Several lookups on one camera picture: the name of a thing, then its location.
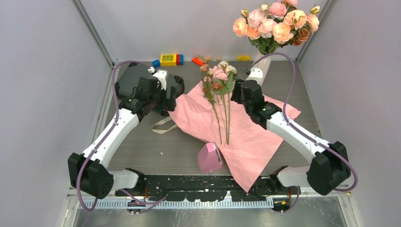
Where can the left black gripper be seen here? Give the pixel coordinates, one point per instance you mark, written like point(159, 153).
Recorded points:
point(170, 102)

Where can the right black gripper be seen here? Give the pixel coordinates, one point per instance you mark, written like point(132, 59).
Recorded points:
point(237, 91)

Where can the cream printed ribbon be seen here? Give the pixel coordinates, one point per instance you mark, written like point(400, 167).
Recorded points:
point(163, 126)

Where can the white rose flower stem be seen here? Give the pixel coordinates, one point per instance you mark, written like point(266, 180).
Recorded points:
point(232, 73)

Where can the pink paper bouquet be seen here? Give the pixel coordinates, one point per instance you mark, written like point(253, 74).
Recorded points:
point(250, 146)

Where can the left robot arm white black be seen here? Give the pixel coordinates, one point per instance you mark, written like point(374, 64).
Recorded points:
point(88, 170)

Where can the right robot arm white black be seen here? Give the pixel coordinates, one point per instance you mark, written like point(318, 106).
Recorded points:
point(328, 162)

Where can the white ribbed vase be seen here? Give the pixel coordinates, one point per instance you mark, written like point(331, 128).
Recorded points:
point(264, 64)

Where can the peach pink flowers in vase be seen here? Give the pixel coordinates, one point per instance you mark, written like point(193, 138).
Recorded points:
point(276, 25)

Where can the brown bud flower stem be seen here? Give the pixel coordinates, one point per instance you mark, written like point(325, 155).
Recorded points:
point(209, 94)

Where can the small yellow toy block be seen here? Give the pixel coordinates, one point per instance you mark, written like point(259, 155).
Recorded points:
point(243, 58)

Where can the dark grey hard case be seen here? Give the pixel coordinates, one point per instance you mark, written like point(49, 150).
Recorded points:
point(130, 79)

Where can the red blue toy block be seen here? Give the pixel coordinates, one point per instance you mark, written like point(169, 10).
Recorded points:
point(179, 60)

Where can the orange red toy block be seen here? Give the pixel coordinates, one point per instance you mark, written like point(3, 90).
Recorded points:
point(197, 61)

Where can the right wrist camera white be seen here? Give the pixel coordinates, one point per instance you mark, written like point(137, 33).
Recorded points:
point(257, 75)

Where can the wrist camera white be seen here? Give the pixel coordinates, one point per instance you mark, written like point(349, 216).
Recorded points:
point(161, 75)
point(257, 75)

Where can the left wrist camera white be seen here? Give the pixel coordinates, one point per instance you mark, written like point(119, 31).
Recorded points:
point(161, 75)

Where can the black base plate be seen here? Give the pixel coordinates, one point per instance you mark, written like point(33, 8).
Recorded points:
point(207, 188)

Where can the aluminium frame rail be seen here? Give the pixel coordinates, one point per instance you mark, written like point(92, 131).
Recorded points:
point(119, 200)

